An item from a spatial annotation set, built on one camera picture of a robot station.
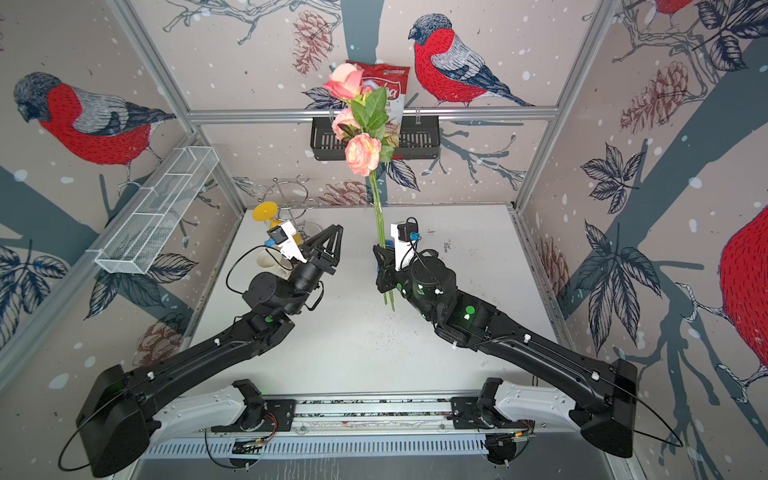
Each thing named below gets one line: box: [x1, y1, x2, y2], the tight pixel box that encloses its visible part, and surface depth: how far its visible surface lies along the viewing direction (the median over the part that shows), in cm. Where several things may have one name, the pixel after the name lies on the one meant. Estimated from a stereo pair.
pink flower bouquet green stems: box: [322, 62, 396, 311], surface depth 57 cm
